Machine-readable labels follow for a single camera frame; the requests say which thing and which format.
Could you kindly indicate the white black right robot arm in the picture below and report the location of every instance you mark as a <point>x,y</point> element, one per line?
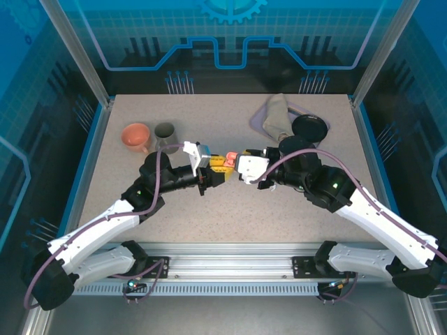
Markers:
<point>384,223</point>

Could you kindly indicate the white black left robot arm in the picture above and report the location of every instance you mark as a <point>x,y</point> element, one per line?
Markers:
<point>91,230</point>

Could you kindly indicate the lavender plastic tray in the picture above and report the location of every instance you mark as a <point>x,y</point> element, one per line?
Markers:
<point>257,122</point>

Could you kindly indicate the black round plate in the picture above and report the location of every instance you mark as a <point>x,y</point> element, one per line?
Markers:
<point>310,127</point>

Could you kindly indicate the grey ceramic mug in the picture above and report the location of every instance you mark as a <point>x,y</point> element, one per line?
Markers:
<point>166,137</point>

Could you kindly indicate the beige cloth napkin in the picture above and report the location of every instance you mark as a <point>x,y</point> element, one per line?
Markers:
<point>277,115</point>

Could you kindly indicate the orange ceramic cup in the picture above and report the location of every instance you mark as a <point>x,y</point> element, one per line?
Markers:
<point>135,136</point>

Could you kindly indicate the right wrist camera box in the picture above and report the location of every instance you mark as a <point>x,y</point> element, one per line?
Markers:
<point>253,167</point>

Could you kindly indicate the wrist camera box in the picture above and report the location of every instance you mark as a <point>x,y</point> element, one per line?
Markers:
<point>253,167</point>
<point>199,155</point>

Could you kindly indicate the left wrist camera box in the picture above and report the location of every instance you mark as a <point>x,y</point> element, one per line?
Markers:
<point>199,155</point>

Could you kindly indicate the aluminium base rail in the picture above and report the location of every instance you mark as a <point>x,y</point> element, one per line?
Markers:
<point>230,258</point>

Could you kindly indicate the aluminium frame post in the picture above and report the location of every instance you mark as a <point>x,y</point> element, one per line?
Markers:
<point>77,52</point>
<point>380,52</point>

